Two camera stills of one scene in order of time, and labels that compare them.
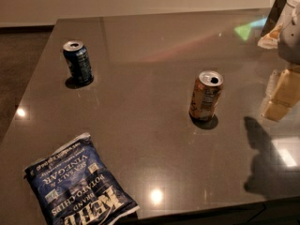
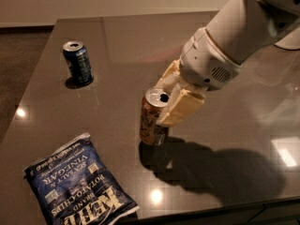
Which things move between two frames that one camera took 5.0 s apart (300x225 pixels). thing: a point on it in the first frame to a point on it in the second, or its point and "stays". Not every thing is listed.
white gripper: x=291 y=42 to x=204 y=61
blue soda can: x=78 y=61 stays
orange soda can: x=205 y=96 to x=150 y=132
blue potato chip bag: x=76 y=187 stays
